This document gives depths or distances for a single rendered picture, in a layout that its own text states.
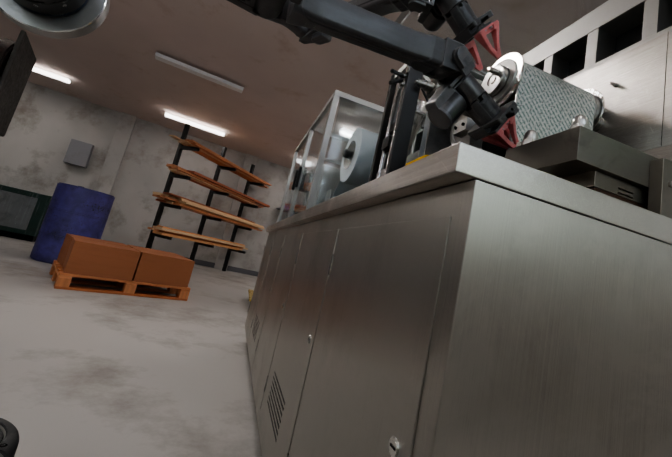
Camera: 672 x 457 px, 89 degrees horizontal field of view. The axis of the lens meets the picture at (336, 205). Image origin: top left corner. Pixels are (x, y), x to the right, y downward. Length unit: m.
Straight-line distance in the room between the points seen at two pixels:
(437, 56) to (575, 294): 0.49
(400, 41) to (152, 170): 8.58
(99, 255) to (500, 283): 3.61
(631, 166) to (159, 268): 3.76
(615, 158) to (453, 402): 0.49
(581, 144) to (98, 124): 9.23
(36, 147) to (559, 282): 9.46
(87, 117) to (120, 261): 6.05
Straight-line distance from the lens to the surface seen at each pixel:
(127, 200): 9.07
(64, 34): 0.94
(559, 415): 0.56
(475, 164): 0.45
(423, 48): 0.76
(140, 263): 3.90
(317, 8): 0.68
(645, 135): 1.10
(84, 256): 3.81
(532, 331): 0.50
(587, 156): 0.69
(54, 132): 9.56
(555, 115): 0.99
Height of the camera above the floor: 0.72
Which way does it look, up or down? 10 degrees up
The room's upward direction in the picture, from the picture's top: 13 degrees clockwise
